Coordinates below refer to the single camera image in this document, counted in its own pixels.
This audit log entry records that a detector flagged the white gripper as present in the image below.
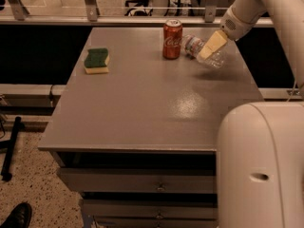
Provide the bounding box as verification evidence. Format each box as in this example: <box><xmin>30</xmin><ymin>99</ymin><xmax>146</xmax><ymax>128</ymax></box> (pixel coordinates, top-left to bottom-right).
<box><xmin>198</xmin><ymin>7</ymin><xmax>253</xmax><ymax>60</ymax></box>

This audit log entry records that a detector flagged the clear plastic water bottle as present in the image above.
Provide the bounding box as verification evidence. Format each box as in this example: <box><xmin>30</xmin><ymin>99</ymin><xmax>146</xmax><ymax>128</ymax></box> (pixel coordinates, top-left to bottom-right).
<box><xmin>181</xmin><ymin>35</ymin><xmax>225</xmax><ymax>69</ymax></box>

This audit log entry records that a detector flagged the red coke can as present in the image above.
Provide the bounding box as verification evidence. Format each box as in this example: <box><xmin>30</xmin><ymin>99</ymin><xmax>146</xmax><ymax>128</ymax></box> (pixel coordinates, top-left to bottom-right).
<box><xmin>162</xmin><ymin>19</ymin><xmax>182</xmax><ymax>60</ymax></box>

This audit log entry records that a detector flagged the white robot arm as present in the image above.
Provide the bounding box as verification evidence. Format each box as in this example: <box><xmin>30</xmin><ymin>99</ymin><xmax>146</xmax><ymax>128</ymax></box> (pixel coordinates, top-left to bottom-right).
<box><xmin>200</xmin><ymin>0</ymin><xmax>304</xmax><ymax>228</ymax></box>

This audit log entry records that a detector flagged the black office chair base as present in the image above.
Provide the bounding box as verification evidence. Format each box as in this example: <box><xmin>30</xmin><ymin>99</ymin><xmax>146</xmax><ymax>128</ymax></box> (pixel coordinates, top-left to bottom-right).
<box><xmin>124</xmin><ymin>0</ymin><xmax>152</xmax><ymax>16</ymax></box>

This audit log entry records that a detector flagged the green yellow sponge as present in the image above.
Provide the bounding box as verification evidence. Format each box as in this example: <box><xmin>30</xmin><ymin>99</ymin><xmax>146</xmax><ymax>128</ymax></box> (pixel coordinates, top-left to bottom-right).
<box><xmin>84</xmin><ymin>47</ymin><xmax>109</xmax><ymax>74</ymax></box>

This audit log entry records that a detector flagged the grey drawer cabinet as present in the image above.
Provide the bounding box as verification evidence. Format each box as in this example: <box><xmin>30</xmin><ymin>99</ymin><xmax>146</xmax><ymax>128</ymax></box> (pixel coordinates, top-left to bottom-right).
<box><xmin>37</xmin><ymin>27</ymin><xmax>264</xmax><ymax>228</ymax></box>

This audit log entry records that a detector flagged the top grey drawer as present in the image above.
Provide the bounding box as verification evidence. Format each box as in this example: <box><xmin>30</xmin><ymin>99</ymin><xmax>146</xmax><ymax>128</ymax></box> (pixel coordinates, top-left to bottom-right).
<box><xmin>58</xmin><ymin>168</ymin><xmax>217</xmax><ymax>194</ymax></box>

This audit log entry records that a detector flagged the grey drawer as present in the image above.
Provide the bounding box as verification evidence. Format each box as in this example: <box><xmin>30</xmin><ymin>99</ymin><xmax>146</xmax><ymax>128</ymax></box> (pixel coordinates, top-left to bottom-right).
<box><xmin>95</xmin><ymin>217</ymin><xmax>218</xmax><ymax>228</ymax></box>
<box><xmin>58</xmin><ymin>168</ymin><xmax>217</xmax><ymax>194</ymax></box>
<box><xmin>80</xmin><ymin>199</ymin><xmax>218</xmax><ymax>219</ymax></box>

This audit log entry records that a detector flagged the metal glass railing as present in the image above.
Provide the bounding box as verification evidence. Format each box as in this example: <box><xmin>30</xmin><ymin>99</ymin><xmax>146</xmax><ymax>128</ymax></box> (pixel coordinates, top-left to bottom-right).
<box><xmin>0</xmin><ymin>0</ymin><xmax>228</xmax><ymax>28</ymax></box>

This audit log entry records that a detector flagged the middle grey drawer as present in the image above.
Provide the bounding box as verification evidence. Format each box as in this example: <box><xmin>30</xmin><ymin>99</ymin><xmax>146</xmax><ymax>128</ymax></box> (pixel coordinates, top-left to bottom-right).
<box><xmin>80</xmin><ymin>199</ymin><xmax>218</xmax><ymax>219</ymax></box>

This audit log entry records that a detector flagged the black metal stand leg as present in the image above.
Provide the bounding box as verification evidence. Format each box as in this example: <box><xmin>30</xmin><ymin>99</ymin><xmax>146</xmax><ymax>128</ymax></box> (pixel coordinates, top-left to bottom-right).
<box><xmin>0</xmin><ymin>117</ymin><xmax>23</xmax><ymax>181</ymax></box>

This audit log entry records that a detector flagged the bottom grey drawer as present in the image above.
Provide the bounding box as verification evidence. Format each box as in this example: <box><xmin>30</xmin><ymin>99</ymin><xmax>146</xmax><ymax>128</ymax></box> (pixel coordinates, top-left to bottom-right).
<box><xmin>95</xmin><ymin>217</ymin><xmax>218</xmax><ymax>228</ymax></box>

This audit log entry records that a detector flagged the black leather shoe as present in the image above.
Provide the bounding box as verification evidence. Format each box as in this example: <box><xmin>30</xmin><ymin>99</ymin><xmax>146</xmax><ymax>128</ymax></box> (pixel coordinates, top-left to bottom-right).
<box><xmin>0</xmin><ymin>202</ymin><xmax>32</xmax><ymax>228</ymax></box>

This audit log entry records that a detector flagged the white cable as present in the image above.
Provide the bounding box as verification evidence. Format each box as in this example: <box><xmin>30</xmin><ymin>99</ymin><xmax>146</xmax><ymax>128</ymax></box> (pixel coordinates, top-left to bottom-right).
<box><xmin>286</xmin><ymin>79</ymin><xmax>300</xmax><ymax>103</ymax></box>

